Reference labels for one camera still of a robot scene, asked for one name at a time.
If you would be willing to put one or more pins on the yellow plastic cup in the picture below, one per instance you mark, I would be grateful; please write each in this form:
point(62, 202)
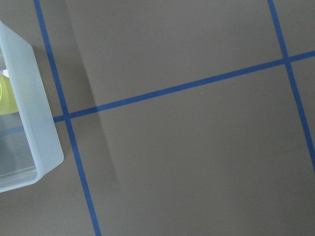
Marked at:
point(7, 100)

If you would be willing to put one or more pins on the clear plastic storage box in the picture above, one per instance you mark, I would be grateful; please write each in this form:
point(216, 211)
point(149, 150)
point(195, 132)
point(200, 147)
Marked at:
point(29, 144)

